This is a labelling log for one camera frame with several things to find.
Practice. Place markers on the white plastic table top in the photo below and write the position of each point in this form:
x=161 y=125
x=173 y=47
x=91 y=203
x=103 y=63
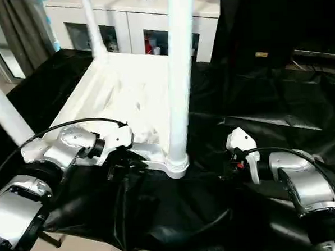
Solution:
x=126 y=99

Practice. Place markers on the white plastic table leg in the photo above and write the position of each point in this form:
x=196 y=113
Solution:
x=95 y=28
x=181 y=74
x=6 y=111

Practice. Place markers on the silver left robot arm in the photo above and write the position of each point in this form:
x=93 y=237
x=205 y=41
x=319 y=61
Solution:
x=70 y=147

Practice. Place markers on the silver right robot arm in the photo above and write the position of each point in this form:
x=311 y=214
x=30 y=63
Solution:
x=308 y=177

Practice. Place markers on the black plastic mat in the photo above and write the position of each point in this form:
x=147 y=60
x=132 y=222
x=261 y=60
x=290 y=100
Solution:
x=189 y=214

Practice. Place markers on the black stand leg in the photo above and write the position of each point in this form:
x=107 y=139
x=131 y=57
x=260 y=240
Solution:
x=50 y=240

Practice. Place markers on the white glass-door cabinet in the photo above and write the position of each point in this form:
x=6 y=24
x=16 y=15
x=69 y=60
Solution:
x=128 y=23

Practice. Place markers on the light blue patterned strip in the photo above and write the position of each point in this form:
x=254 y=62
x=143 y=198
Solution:
x=54 y=38

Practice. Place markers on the black box with yellow label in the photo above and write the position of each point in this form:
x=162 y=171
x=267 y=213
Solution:
x=252 y=20

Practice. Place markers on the grey-brown curtain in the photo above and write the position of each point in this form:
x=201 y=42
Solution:
x=25 y=34

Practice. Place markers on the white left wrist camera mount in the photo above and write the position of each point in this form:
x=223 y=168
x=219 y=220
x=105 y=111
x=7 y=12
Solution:
x=117 y=139

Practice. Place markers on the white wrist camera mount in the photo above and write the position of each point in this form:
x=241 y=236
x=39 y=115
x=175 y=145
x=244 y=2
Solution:
x=241 y=138
x=117 y=139

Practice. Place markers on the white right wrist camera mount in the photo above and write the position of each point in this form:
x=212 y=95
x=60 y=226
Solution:
x=241 y=138

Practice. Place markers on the dark metal rail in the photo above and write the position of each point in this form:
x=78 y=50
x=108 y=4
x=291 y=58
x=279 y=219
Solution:
x=318 y=55

